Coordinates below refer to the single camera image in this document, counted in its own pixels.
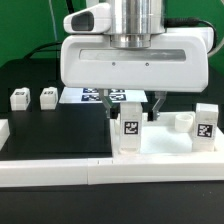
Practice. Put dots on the white marker sheet with tags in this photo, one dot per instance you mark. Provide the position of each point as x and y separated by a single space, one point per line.
88 95

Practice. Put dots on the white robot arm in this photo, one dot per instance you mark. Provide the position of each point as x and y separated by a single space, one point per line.
129 44

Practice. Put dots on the white U-shaped obstacle fence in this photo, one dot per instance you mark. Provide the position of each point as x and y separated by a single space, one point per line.
194 166

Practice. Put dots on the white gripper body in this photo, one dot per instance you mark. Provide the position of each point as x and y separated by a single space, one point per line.
131 46

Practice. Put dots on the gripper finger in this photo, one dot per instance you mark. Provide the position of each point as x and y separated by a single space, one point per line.
160 97
111 110

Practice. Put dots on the white square tabletop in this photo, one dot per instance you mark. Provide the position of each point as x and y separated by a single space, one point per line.
171 134

